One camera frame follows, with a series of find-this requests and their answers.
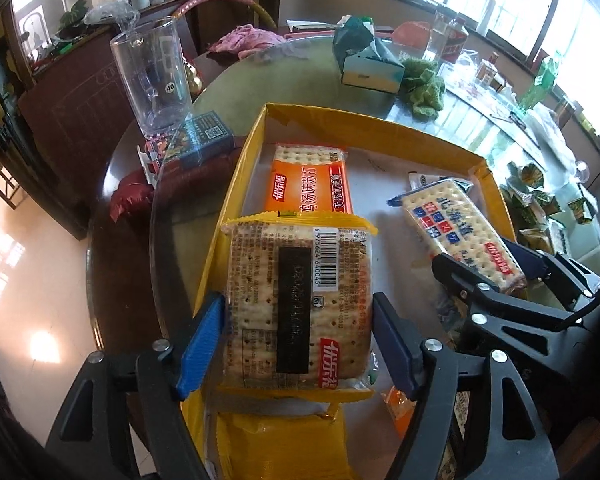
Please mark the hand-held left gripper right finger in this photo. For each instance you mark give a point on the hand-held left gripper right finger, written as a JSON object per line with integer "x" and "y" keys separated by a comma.
{"x": 395, "y": 350}

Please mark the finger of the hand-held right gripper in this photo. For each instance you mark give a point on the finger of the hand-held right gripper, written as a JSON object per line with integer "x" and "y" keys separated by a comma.
{"x": 525, "y": 256}
{"x": 460, "y": 280}

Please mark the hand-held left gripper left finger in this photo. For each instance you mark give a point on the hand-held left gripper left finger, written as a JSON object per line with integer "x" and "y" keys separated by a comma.
{"x": 200, "y": 345}

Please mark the small orange snack packet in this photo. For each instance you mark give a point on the small orange snack packet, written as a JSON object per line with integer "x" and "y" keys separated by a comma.
{"x": 395, "y": 405}

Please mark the white blue cracker packet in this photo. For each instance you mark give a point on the white blue cracker packet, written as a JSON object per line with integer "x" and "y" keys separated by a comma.
{"x": 450, "y": 225}

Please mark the pile of snack packets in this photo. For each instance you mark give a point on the pile of snack packets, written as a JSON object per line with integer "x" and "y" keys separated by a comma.
{"x": 530, "y": 200}

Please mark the yellow cracker packet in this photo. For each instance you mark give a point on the yellow cracker packet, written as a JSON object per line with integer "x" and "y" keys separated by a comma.
{"x": 280, "y": 450}
{"x": 260, "y": 270}

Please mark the yellow cardboard tray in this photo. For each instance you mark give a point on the yellow cardboard tray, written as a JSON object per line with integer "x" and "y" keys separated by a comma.
{"x": 380, "y": 160}

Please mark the orange cracker packet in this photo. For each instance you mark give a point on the orange cracker packet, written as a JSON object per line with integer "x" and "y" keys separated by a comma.
{"x": 305, "y": 190}

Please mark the white plastic bag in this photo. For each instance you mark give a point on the white plastic bag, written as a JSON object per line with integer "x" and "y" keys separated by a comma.
{"x": 555, "y": 135}

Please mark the green plastic bottle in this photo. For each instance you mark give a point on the green plastic bottle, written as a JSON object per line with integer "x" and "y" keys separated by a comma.
{"x": 540, "y": 82}

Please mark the small clear bottle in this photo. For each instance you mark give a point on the small clear bottle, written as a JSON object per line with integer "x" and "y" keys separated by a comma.
{"x": 485, "y": 75}

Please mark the green cloth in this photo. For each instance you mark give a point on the green cloth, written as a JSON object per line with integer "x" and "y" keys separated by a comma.
{"x": 425, "y": 92}

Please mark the red white printed packet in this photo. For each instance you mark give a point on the red white printed packet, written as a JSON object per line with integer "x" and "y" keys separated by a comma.
{"x": 152, "y": 155}

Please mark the blue card box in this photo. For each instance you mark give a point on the blue card box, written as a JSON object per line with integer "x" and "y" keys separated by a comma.
{"x": 205, "y": 135}

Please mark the white liquor bottle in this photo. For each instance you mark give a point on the white liquor bottle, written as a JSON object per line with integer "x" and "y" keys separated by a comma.
{"x": 455, "y": 45}

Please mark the teal tissue box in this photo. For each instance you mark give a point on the teal tissue box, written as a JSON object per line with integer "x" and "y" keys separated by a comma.
{"x": 370, "y": 72}

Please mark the white paper roll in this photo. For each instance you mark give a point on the white paper roll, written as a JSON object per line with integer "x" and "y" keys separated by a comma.
{"x": 489, "y": 15}

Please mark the dark wooden sideboard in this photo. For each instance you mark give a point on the dark wooden sideboard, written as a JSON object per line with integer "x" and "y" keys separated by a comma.
{"x": 80, "y": 110}

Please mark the yellow gourd ornament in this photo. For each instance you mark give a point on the yellow gourd ornament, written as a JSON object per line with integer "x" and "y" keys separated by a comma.
{"x": 192, "y": 77}

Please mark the pink cloth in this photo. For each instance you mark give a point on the pink cloth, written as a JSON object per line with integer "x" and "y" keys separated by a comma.
{"x": 250, "y": 40}

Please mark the clear plastic bag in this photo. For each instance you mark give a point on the clear plastic bag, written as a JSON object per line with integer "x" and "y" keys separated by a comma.
{"x": 107, "y": 10}

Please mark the green plant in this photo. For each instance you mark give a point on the green plant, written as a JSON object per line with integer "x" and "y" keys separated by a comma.
{"x": 75, "y": 12}

